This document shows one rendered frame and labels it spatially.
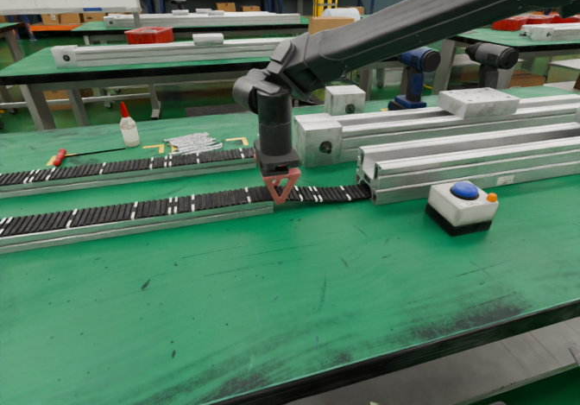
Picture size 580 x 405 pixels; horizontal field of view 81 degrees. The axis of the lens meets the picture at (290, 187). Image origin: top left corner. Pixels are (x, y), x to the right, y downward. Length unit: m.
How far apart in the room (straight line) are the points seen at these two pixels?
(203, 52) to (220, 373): 1.84
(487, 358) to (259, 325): 0.88
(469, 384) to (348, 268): 0.70
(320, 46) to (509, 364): 1.04
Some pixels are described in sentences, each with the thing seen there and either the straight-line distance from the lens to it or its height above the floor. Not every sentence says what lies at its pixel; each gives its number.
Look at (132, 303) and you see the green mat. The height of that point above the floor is 0.78.
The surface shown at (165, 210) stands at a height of 0.81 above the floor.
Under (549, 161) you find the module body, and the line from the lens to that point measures 0.92.
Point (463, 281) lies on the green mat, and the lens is 0.58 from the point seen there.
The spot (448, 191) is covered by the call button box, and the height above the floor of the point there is 0.84.
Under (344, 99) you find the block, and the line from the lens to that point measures 1.06.
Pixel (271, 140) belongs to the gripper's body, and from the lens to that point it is 0.57.
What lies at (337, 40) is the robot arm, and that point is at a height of 1.09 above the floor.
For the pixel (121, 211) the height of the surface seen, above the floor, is 0.81.
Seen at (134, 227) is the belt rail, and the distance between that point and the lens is 0.66.
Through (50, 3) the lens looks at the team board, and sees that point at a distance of 3.47.
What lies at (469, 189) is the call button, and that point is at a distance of 0.66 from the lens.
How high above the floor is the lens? 1.16
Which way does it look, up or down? 31 degrees down
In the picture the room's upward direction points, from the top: straight up
